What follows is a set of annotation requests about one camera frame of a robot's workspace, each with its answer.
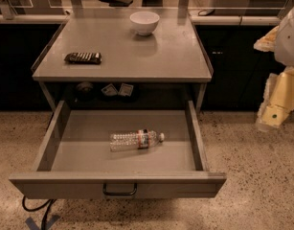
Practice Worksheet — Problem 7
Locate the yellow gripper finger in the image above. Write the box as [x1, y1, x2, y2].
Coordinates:
[256, 67, 294, 132]
[254, 26, 279, 52]

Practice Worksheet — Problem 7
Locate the clear plastic water bottle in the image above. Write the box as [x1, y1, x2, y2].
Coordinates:
[110, 129, 165, 152]

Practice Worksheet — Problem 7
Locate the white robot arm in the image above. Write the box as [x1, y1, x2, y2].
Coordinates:
[254, 7, 294, 131]

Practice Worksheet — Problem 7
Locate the grey counter cabinet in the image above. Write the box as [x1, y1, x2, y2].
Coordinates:
[33, 8, 213, 108]

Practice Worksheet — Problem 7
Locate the grey open top drawer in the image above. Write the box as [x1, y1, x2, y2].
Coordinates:
[9, 102, 226, 199]

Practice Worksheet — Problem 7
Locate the white ceramic bowl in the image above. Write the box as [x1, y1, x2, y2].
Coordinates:
[129, 11, 160, 35]

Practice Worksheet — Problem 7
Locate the right small white tag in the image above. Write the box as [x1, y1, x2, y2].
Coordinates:
[118, 83, 134, 97]

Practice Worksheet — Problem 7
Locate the small white tag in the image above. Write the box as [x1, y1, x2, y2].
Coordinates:
[102, 83, 118, 97]
[118, 83, 134, 97]

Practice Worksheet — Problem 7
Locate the black chair seat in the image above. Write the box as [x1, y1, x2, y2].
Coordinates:
[99, 0, 133, 7]

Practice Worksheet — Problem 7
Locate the left small white tag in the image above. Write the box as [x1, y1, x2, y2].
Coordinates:
[102, 83, 118, 97]

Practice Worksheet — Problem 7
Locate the dark striped snack bar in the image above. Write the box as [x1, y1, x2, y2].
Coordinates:
[64, 53, 102, 65]

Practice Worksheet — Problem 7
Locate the round black knob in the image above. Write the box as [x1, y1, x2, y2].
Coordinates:
[75, 81, 94, 101]

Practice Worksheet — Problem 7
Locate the black cable on ledge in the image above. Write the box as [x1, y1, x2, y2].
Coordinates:
[197, 8, 217, 17]

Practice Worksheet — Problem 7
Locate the black drawer handle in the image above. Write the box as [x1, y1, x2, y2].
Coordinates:
[102, 183, 138, 196]

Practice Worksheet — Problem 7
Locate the black floor cable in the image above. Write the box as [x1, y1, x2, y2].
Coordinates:
[21, 195, 57, 230]

